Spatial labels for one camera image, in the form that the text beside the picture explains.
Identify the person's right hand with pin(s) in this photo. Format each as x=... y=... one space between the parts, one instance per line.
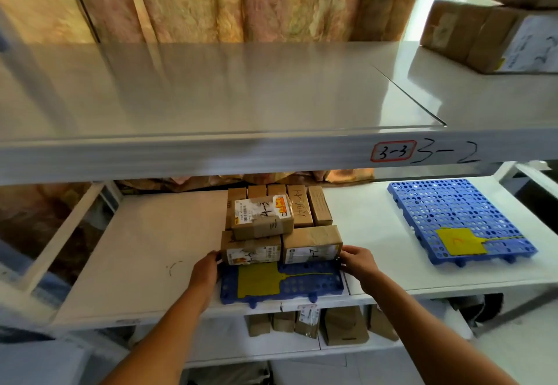
x=359 y=264

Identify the yellow tag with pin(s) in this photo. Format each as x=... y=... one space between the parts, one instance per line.
x=460 y=242
x=257 y=280

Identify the clear-wrapped labelled parcel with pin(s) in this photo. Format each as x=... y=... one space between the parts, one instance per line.
x=307 y=323

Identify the person's right forearm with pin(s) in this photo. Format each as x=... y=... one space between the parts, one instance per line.
x=427 y=341

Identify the blue plastic pallet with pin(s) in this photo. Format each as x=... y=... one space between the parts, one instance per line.
x=436 y=206
x=314 y=284

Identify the wide brown cardboard box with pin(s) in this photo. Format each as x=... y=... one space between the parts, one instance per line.
x=344 y=326

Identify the white metal shelving rack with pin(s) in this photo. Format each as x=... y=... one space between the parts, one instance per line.
x=218 y=92

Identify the white metal storage rack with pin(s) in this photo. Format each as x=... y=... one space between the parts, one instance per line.
x=39 y=354

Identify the red-bordered white sticker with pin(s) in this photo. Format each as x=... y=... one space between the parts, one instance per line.
x=393 y=152

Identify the boxes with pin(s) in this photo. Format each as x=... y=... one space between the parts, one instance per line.
x=261 y=219

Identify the slim brown cardboard box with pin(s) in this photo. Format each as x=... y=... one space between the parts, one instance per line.
x=260 y=324
x=284 y=321
x=377 y=326

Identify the person's left hand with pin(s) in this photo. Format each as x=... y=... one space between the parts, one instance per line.
x=207 y=273

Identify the person's left forearm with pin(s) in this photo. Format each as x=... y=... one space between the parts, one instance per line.
x=161 y=345

